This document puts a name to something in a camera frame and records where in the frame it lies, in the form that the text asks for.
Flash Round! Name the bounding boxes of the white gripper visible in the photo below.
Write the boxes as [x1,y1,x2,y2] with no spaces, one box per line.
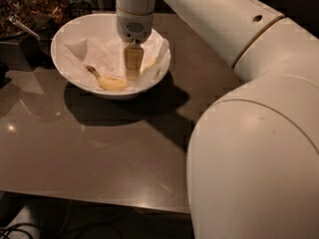
[116,7,154,81]

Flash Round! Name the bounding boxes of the yellow banana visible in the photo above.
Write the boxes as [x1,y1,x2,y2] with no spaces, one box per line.
[86,58,158,92]

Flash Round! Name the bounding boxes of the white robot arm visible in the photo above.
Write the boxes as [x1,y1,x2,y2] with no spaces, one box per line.
[116,0,319,239]

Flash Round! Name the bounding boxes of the white ceramic bowl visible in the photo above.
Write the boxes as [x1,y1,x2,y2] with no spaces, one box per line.
[51,13,168,100]

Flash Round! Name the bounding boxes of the white paper napkin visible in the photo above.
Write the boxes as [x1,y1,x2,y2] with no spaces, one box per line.
[64,30,170,93]

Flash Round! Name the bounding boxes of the glass jar with snacks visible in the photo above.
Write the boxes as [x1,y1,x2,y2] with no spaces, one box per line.
[0,0,34,40]

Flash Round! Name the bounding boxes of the metal spoon handle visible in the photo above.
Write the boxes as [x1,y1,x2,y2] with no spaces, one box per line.
[9,16,41,41]

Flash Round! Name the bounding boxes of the black cables on floor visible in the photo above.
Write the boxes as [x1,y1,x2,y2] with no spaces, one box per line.
[0,222,43,239]

